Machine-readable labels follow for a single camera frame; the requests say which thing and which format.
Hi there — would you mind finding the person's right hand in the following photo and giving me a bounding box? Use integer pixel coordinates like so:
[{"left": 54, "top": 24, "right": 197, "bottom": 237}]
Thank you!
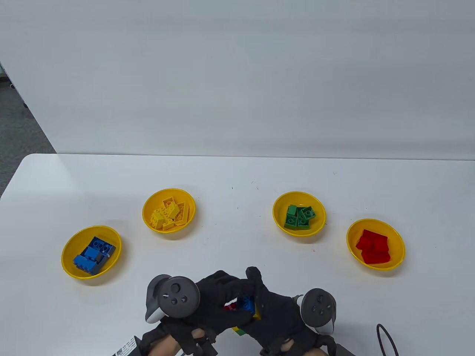
[{"left": 243, "top": 266, "right": 336, "bottom": 355}]

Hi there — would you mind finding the person's left hand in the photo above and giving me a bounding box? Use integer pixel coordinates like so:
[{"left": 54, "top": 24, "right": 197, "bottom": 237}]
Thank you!
[{"left": 139, "top": 270, "right": 257, "bottom": 356}]

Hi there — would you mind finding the cube shaped toy brick stack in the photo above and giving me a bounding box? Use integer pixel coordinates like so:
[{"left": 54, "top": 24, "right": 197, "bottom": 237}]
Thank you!
[{"left": 224, "top": 295, "right": 262, "bottom": 336}]

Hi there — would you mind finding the grey hand controller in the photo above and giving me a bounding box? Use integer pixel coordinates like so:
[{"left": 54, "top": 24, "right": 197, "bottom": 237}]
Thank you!
[
  {"left": 300, "top": 289, "right": 338, "bottom": 332},
  {"left": 145, "top": 274, "right": 201, "bottom": 324}
]

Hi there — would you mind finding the red long toy brick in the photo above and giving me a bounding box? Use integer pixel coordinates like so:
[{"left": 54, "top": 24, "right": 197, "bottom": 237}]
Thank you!
[{"left": 362, "top": 249, "right": 392, "bottom": 264}]

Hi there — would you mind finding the blue long toy brick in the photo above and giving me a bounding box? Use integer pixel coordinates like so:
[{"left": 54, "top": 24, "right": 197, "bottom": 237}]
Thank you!
[
  {"left": 73, "top": 255, "right": 98, "bottom": 275},
  {"left": 89, "top": 252, "right": 112, "bottom": 276},
  {"left": 91, "top": 237, "right": 116, "bottom": 256}
]

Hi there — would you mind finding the person's left forearm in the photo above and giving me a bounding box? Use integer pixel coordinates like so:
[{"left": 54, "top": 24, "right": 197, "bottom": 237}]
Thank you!
[{"left": 148, "top": 339, "right": 178, "bottom": 356}]

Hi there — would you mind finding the yellow plastic bowl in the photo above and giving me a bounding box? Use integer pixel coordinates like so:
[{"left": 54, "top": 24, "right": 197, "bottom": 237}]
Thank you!
[
  {"left": 347, "top": 218, "right": 406, "bottom": 270},
  {"left": 62, "top": 224, "right": 123, "bottom": 279},
  {"left": 272, "top": 191, "right": 326, "bottom": 237},
  {"left": 142, "top": 188, "right": 196, "bottom": 233}
]

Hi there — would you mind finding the black braided cable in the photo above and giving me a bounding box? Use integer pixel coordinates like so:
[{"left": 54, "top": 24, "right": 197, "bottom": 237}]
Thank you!
[{"left": 376, "top": 324, "right": 399, "bottom": 356}]

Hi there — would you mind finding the black left wrist camera unit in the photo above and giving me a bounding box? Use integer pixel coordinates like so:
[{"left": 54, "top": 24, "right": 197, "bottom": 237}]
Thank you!
[{"left": 111, "top": 336, "right": 143, "bottom": 356}]

